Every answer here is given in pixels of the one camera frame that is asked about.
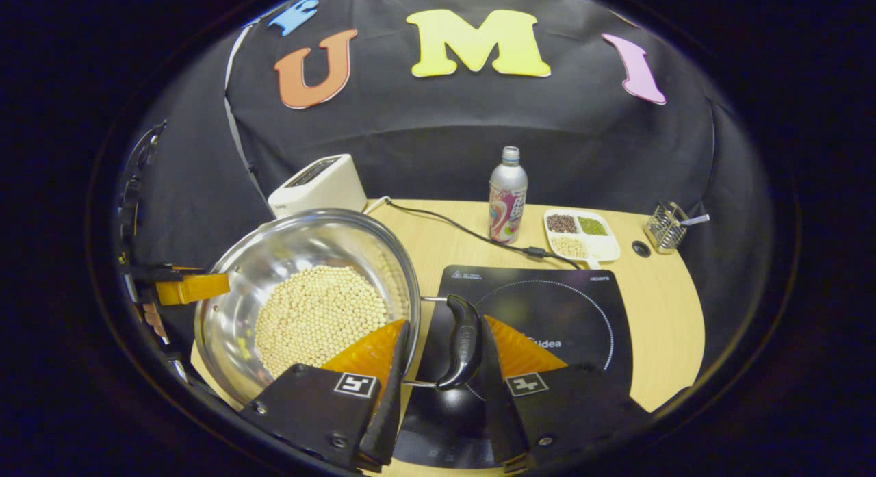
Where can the white divided snack plate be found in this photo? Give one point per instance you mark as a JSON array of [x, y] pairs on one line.
[[602, 248]]

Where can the metal spoon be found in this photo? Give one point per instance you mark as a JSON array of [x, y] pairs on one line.
[[697, 220]]

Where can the white toaster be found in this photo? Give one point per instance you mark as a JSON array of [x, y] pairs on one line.
[[321, 189]]

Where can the black table grommet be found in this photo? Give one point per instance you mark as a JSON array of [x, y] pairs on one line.
[[641, 248]]

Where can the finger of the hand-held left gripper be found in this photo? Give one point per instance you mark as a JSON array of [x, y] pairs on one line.
[[191, 289]]

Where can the pile of yellow beans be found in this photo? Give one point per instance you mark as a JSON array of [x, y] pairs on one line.
[[315, 313]]

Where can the stainless steel pot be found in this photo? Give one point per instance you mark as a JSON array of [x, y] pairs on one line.
[[239, 292]]

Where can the black induction cooktop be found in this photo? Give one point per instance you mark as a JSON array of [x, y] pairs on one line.
[[547, 306]]

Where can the silver drink bottle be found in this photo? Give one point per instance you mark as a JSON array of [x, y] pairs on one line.
[[508, 203]]

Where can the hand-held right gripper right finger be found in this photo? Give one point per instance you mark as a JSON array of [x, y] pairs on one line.
[[499, 422]]

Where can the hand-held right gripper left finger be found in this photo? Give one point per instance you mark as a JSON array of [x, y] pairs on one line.
[[390, 408]]

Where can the black backdrop cloth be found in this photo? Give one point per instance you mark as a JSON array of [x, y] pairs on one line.
[[445, 121]]

